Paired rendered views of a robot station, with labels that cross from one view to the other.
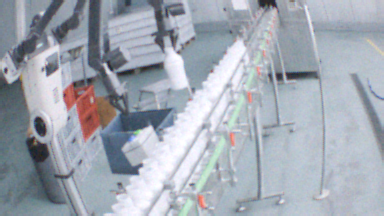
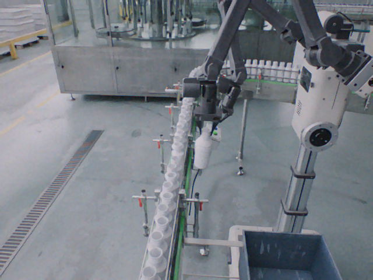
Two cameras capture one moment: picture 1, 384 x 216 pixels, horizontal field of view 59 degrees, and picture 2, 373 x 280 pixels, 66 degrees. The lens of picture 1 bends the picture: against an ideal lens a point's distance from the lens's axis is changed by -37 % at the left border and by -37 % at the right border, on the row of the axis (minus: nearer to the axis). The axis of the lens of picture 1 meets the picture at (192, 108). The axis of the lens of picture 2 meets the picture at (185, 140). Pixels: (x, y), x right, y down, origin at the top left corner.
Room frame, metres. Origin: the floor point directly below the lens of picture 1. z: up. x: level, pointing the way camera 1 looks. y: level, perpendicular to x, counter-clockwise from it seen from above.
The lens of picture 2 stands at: (2.86, -0.23, 1.82)
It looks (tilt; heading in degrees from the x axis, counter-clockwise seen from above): 29 degrees down; 168
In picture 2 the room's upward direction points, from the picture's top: straight up
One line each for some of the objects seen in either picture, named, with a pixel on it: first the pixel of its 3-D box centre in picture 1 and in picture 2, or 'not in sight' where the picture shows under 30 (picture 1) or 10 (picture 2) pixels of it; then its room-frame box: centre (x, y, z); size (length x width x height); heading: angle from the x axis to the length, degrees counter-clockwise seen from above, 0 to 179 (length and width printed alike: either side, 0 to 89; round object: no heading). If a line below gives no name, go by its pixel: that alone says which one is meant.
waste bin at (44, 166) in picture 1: (50, 168); not in sight; (3.44, 1.39, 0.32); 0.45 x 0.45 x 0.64
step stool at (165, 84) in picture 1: (160, 102); not in sight; (5.38, 0.30, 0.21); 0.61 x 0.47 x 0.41; 37
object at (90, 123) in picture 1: (77, 124); not in sight; (4.70, 1.24, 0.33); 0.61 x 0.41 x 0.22; 167
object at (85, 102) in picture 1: (73, 105); not in sight; (4.70, 1.24, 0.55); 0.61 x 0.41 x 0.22; 167
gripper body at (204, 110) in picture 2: (164, 26); (208, 106); (1.93, 0.05, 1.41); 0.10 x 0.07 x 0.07; 72
